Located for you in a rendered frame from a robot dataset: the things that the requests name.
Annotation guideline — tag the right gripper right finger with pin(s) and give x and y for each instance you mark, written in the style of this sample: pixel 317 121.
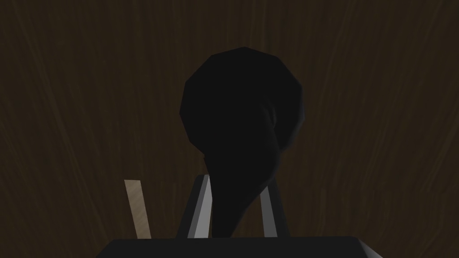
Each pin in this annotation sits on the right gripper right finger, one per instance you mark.
pixel 270 215

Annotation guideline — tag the black round door knob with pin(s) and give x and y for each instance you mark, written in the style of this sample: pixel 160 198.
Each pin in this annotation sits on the black round door knob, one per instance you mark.
pixel 242 114

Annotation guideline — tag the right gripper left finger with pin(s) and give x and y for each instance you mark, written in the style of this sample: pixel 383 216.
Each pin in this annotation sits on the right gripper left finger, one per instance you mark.
pixel 200 215

